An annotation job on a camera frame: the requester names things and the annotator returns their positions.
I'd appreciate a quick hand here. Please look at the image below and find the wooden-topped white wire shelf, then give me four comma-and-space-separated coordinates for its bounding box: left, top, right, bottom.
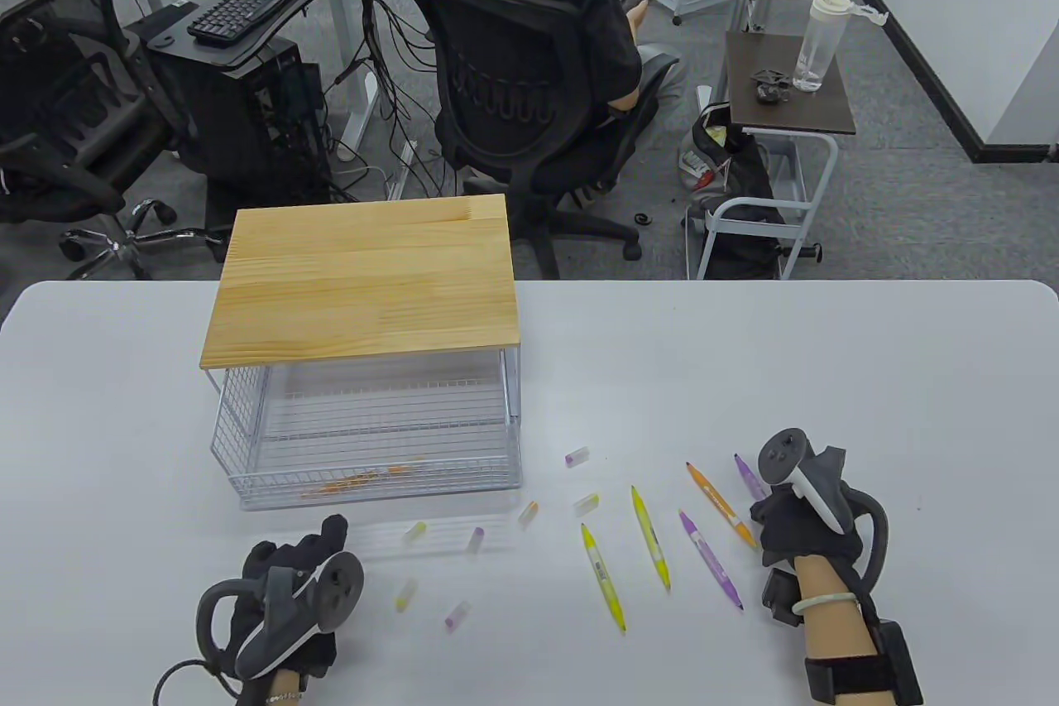
200, 194, 524, 487

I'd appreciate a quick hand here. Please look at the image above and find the black mesh office chair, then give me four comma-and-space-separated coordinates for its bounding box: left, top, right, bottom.
382, 0, 681, 281
0, 0, 228, 281

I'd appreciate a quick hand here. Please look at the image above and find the clear water bottle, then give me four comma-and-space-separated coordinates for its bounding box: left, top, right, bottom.
792, 0, 889, 93

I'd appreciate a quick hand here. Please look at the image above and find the white bangle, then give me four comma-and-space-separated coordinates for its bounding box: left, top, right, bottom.
792, 590, 859, 617

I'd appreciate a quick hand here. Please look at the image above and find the brown-topped white side table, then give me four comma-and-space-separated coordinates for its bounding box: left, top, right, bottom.
693, 30, 858, 282

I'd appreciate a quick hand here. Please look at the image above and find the person's left forearm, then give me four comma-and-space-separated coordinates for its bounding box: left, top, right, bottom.
266, 666, 311, 706

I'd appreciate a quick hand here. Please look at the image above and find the black computer tower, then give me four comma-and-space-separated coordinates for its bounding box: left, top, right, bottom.
149, 36, 332, 231

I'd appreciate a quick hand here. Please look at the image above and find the white wire drawer basket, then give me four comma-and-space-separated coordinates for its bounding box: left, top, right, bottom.
210, 363, 524, 511

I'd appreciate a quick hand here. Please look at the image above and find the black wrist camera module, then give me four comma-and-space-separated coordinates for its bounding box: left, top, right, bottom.
761, 567, 802, 624

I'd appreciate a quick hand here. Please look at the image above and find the orange double-ended highlighter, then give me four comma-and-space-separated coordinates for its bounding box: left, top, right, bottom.
299, 458, 427, 500
685, 461, 759, 550

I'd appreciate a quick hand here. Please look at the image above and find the black bag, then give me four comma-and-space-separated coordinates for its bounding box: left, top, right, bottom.
680, 102, 787, 281

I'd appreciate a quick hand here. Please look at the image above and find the yellow double-ended highlighter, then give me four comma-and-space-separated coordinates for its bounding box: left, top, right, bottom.
630, 484, 672, 593
581, 522, 627, 635

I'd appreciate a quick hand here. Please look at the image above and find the black strapped forearm box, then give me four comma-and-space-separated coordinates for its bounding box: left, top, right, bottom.
804, 619, 924, 706

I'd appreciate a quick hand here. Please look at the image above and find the tangle of black cables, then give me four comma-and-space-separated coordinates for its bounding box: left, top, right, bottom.
327, 0, 464, 198

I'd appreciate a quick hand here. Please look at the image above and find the purple double-ended highlighter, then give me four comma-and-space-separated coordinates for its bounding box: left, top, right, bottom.
733, 454, 769, 502
678, 509, 745, 612

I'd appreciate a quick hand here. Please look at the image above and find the person's left hand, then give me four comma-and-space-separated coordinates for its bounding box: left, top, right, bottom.
228, 514, 350, 694

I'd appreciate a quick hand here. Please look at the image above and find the black cable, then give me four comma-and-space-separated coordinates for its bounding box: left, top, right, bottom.
151, 659, 241, 706
852, 565, 882, 632

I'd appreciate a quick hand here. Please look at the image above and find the grey handheld controller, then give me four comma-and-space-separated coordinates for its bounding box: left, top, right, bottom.
195, 550, 366, 680
757, 428, 890, 583

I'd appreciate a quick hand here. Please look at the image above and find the person's right hand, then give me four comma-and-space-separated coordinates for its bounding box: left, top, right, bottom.
749, 483, 865, 574

